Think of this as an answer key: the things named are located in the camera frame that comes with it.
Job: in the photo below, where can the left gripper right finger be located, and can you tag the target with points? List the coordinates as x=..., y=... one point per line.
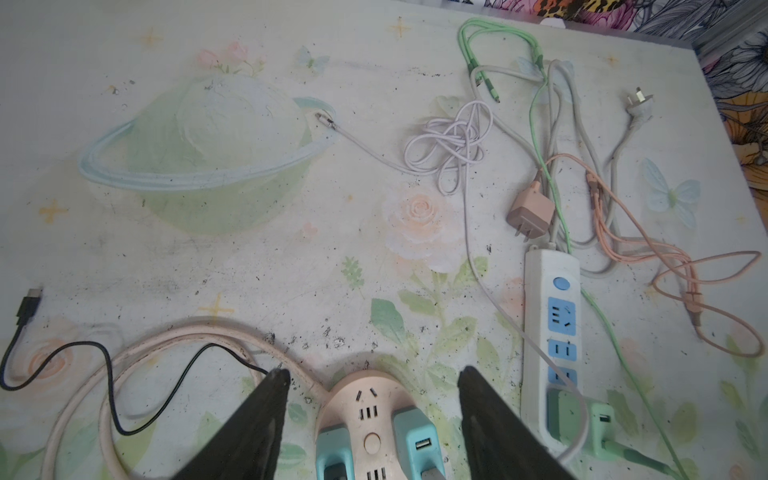
x=498, y=445

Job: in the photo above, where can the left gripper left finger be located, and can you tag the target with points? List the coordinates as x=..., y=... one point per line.
x=248, y=445

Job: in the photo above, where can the teal charger with white cable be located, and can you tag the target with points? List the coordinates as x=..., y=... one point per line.
x=417, y=445

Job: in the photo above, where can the teal charger with black cable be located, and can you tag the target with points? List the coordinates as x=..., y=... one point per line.
x=334, y=457

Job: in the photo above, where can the white blue power strip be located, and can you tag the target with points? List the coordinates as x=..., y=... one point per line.
x=552, y=322

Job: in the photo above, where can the round pink power socket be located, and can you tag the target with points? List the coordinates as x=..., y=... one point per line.
x=365, y=402

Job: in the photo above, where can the pink charger adapter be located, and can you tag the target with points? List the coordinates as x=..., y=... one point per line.
x=531, y=213

